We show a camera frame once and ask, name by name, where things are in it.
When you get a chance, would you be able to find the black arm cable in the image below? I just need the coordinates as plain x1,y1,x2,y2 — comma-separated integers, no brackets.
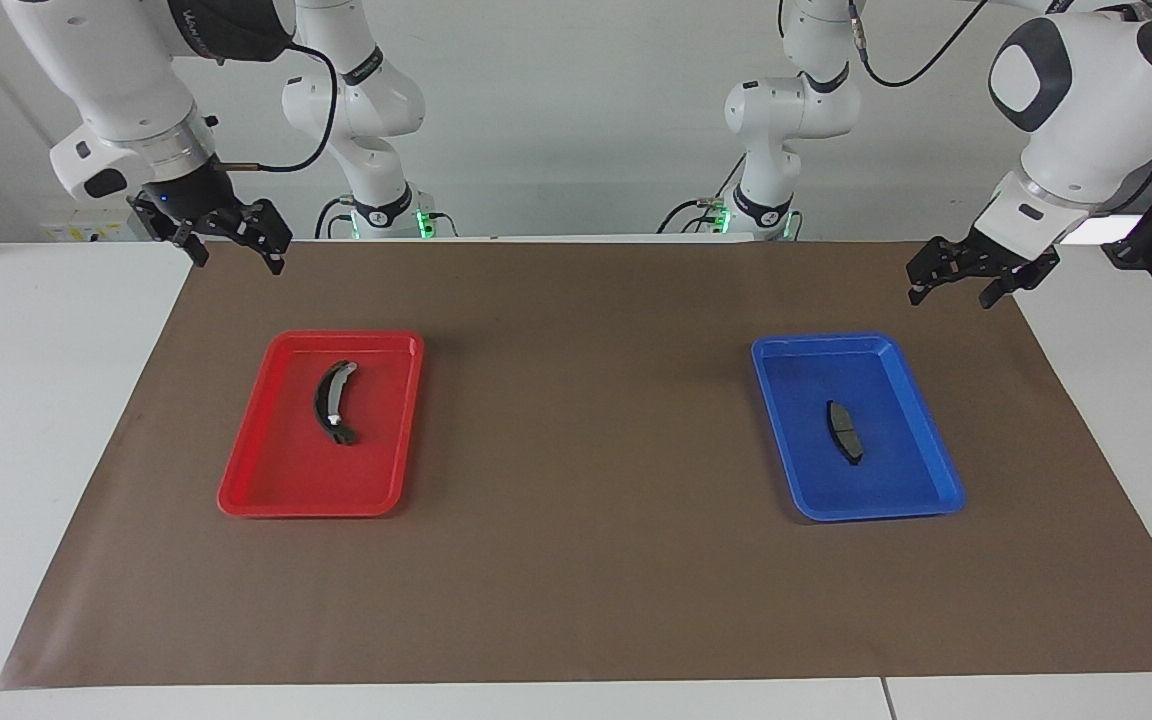
216,40,339,173
851,0,989,88

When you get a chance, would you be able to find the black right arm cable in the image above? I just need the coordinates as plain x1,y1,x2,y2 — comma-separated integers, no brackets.
216,40,339,173

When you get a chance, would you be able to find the curved black brake shoe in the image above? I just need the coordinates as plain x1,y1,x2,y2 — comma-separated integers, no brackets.
313,360,360,447

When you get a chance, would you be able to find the blue plastic tray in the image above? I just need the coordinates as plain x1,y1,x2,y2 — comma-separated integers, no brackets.
750,333,967,523

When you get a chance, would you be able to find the white wall socket box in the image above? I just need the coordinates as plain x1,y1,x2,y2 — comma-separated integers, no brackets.
41,212,152,244

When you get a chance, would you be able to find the grey brake pad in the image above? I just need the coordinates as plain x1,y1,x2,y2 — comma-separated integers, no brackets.
826,400,865,467

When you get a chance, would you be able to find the brown table mat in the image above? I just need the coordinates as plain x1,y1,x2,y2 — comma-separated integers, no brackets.
0,240,1152,691

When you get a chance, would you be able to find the red plastic tray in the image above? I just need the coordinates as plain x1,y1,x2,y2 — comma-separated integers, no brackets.
217,330,425,519

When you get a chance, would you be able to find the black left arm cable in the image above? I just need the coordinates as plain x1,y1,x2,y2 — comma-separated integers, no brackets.
851,0,989,88

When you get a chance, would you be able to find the black base cable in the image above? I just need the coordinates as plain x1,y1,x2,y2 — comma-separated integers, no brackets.
314,195,355,239
658,160,747,236

